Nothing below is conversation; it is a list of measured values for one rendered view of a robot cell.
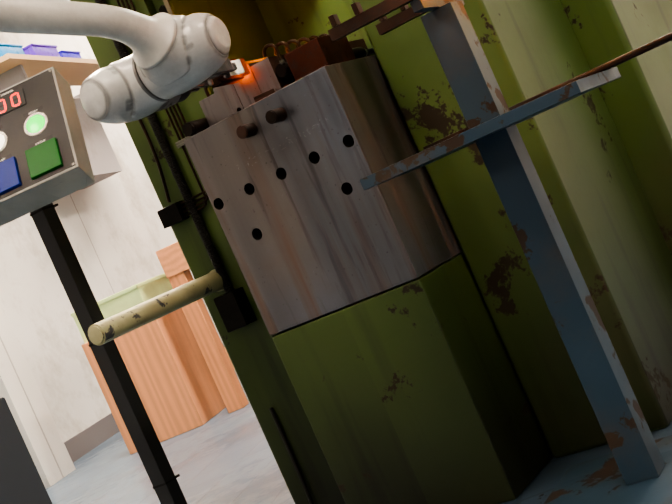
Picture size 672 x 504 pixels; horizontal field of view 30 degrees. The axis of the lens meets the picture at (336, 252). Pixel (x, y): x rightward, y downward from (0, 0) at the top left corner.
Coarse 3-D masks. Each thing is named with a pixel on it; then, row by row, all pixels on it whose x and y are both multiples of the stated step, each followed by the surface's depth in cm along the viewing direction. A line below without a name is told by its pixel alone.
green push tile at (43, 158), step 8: (40, 144) 268; (48, 144) 267; (56, 144) 267; (32, 152) 268; (40, 152) 267; (48, 152) 266; (56, 152) 266; (32, 160) 267; (40, 160) 266; (48, 160) 266; (56, 160) 265; (32, 168) 266; (40, 168) 265; (48, 168) 265; (56, 168) 265; (32, 176) 265; (40, 176) 265
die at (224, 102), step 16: (256, 64) 254; (272, 64) 253; (240, 80) 257; (256, 80) 255; (272, 80) 254; (288, 80) 256; (208, 96) 262; (224, 96) 260; (240, 96) 258; (208, 112) 263; (224, 112) 261
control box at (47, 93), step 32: (0, 96) 278; (32, 96) 275; (64, 96) 275; (0, 128) 274; (64, 128) 269; (0, 160) 270; (64, 160) 265; (32, 192) 266; (64, 192) 270; (0, 224) 273
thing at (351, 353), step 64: (320, 320) 254; (384, 320) 247; (448, 320) 245; (320, 384) 258; (384, 384) 251; (448, 384) 244; (512, 384) 257; (384, 448) 254; (448, 448) 247; (512, 448) 248
